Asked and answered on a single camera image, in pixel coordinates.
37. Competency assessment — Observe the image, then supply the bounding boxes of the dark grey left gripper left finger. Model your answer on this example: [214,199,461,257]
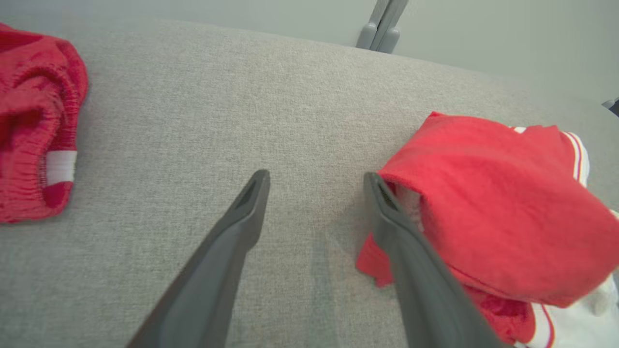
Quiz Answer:
[127,169,271,348]

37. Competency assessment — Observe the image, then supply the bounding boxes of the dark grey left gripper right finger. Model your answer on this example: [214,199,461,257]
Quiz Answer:
[363,172,504,348]

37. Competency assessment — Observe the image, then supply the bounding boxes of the red and white jersey shirt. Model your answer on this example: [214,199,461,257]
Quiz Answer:
[355,111,619,348]

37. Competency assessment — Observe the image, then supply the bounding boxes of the grey fabric sofa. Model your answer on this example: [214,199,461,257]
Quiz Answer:
[0,19,619,348]

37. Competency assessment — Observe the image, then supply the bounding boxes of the red shorts with white label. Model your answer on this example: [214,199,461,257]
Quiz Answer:
[0,23,89,224]

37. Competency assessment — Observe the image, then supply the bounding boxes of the grey metal stand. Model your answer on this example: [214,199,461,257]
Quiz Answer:
[356,0,410,54]

